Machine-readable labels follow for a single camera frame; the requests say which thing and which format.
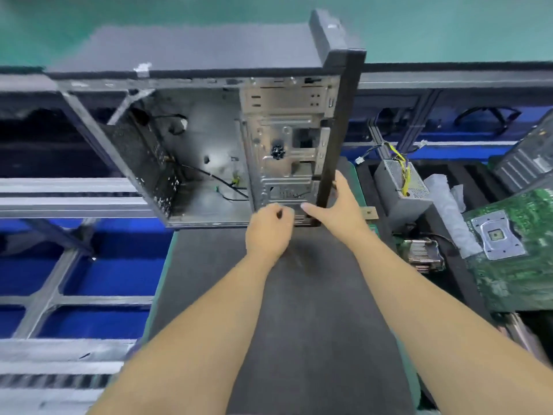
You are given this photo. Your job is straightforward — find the person's left hand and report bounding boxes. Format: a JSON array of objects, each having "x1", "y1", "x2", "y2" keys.
[{"x1": 244, "y1": 203, "x2": 297, "y2": 267}]

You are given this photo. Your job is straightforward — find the person's right hand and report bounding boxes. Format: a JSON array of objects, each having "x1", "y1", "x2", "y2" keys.
[{"x1": 300, "y1": 171, "x2": 375, "y2": 248}]

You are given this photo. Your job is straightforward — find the grey power supply unit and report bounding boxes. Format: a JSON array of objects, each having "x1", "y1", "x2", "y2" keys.
[{"x1": 354, "y1": 125, "x2": 433, "y2": 227}]

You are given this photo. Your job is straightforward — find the metal heatsink cooler fan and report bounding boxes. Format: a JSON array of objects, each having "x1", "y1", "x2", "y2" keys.
[{"x1": 399, "y1": 237, "x2": 447, "y2": 274}]

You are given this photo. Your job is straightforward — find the green motherboard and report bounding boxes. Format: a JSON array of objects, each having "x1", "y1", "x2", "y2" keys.
[{"x1": 464, "y1": 187, "x2": 553, "y2": 313}]

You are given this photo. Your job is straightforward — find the black and silver computer case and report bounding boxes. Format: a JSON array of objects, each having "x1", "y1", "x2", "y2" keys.
[{"x1": 45, "y1": 8, "x2": 368, "y2": 230}]

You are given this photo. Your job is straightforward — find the person's left forearm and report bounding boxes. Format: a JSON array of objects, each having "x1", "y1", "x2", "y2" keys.
[{"x1": 86, "y1": 253, "x2": 279, "y2": 415}]

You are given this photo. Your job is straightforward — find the person's right forearm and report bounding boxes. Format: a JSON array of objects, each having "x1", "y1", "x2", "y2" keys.
[{"x1": 349, "y1": 231, "x2": 553, "y2": 415}]

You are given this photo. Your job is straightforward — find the grey computer tower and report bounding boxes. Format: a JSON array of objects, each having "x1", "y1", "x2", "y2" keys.
[{"x1": 493, "y1": 112, "x2": 553, "y2": 195}]

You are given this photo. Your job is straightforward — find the white bubble wrap bag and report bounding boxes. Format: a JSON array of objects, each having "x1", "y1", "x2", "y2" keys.
[{"x1": 423, "y1": 172, "x2": 485, "y2": 260}]

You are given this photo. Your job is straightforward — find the silver hard drive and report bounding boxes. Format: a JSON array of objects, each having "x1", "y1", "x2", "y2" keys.
[{"x1": 497, "y1": 311, "x2": 551, "y2": 365}]

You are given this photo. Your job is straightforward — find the green conveyor belt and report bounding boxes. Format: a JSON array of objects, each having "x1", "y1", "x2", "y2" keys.
[{"x1": 0, "y1": 0, "x2": 553, "y2": 73}]

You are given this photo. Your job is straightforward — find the black cable loop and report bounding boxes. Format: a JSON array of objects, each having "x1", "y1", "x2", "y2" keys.
[{"x1": 453, "y1": 106, "x2": 525, "y2": 135}]

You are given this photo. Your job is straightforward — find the aluminium roller conveyor rail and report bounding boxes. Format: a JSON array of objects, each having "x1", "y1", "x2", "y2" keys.
[{"x1": 0, "y1": 177, "x2": 167, "y2": 221}]

